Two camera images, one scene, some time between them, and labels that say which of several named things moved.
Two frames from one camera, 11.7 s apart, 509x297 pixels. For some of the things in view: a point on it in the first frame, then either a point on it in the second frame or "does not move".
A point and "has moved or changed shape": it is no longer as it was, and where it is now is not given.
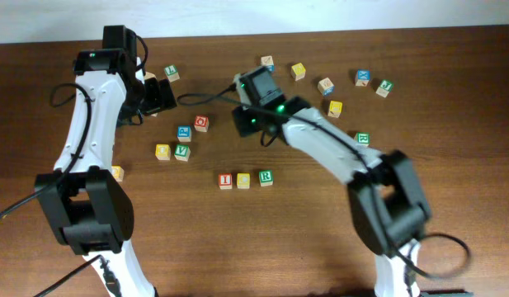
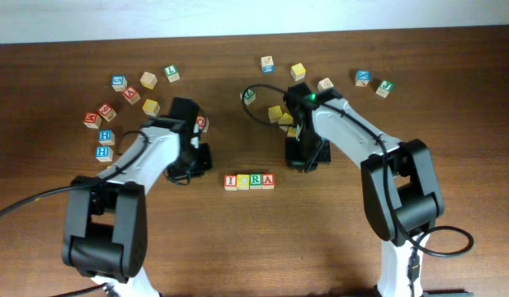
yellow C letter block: (243, 180) does not move
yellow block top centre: (298, 72) does not move
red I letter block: (225, 181) has moved or changed shape
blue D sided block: (326, 87) does not move
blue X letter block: (362, 77) does not move
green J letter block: (385, 87) does not move
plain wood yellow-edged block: (148, 75) does not move
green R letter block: (266, 177) → (255, 181)
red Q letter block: (201, 123) does not move
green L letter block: (172, 73) does not move
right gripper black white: (238, 116) → (293, 156)
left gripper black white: (162, 97) → (200, 162)
